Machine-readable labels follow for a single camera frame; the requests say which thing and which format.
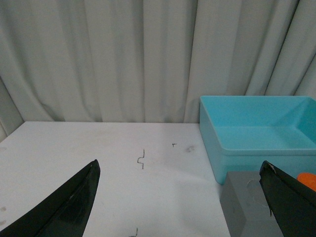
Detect light blue plastic box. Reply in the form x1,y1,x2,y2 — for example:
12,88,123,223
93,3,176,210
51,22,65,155
199,96,316,184

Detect gray block with round hole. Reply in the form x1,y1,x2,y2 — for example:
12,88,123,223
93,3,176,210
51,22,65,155
220,171,283,237

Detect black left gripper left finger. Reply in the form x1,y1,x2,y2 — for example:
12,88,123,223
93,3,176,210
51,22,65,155
0,160,100,237

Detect white pleated curtain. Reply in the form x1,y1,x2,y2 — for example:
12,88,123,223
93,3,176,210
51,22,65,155
0,0,316,139

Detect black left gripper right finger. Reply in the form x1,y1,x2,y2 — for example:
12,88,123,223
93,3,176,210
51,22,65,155
259,160,316,237

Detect orange cylinder with white numbers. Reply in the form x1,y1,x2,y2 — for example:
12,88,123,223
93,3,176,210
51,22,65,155
297,172,316,191

